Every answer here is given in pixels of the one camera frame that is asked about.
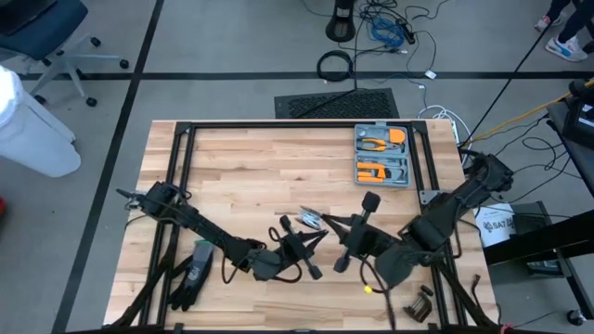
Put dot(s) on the white power adapter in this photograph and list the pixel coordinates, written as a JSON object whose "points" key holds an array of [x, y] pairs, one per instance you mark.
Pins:
{"points": [[430, 74]]}

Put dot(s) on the black floor mat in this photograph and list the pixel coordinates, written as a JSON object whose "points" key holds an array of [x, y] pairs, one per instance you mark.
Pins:
{"points": [[339, 104]]}

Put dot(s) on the blue office chair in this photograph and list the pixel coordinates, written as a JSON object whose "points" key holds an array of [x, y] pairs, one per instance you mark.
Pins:
{"points": [[37, 23]]}

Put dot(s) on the white cylindrical container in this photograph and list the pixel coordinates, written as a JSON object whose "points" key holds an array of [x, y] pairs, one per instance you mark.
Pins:
{"points": [[32, 139]]}

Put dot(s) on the black C-clamp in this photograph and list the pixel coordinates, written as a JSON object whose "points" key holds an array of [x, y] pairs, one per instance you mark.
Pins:
{"points": [[417, 308]]}

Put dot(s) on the orange tape measure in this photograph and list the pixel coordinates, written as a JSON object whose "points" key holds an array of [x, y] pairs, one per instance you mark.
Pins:
{"points": [[397, 136]]}

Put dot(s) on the person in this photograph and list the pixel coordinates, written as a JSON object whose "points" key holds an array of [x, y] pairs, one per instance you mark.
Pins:
{"points": [[568, 46]]}

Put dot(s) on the dark grey box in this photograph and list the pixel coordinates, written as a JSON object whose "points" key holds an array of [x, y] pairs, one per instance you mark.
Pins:
{"points": [[533, 215]]}

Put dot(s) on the white printed paper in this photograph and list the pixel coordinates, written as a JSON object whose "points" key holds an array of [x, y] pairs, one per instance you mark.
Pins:
{"points": [[496, 225]]}

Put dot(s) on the grey metal mounting plate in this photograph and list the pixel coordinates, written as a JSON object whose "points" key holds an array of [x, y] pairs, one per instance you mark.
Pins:
{"points": [[429, 196]]}

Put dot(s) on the black cylindrical stand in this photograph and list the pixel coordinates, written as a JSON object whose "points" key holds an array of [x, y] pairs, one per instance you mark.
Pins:
{"points": [[341, 25]]}

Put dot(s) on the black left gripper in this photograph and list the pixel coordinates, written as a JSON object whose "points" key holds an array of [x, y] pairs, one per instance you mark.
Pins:
{"points": [[296, 250]]}

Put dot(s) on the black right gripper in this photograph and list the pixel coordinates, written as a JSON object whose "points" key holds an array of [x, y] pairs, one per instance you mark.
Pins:
{"points": [[366, 241]]}

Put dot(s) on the grey plastic tool case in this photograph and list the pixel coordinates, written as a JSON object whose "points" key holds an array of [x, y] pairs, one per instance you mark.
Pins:
{"points": [[383, 155]]}

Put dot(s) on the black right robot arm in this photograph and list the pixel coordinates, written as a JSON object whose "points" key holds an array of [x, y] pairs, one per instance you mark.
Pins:
{"points": [[455, 204]]}

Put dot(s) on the black power strip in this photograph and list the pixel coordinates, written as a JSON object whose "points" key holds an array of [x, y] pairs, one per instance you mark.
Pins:
{"points": [[407, 32]]}

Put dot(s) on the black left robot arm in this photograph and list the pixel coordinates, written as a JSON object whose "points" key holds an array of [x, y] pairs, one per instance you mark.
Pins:
{"points": [[209, 229]]}

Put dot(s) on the black glove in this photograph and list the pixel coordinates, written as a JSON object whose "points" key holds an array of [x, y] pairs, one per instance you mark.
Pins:
{"points": [[195, 273]]}

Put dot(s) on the black operator station frame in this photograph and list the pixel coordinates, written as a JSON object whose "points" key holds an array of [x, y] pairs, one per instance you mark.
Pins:
{"points": [[533, 241]]}

